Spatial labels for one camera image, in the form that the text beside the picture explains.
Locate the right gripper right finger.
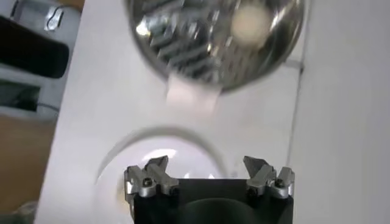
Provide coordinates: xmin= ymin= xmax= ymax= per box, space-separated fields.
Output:
xmin=242 ymin=155 xmax=296 ymax=200

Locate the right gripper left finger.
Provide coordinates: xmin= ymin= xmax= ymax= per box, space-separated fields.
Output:
xmin=123 ymin=155 xmax=180 ymax=204

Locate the white steamed baozi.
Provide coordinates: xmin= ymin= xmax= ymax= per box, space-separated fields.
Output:
xmin=230 ymin=5 xmax=273 ymax=49

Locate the white black robot base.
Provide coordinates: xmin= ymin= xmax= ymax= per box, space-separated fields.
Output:
xmin=0 ymin=0 xmax=83 ymax=122

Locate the steel steamer basket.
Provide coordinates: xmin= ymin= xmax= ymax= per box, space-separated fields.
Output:
xmin=124 ymin=0 xmax=307 ymax=116

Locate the white round plate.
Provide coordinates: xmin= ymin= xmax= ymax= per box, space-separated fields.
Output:
xmin=93 ymin=126 xmax=231 ymax=224

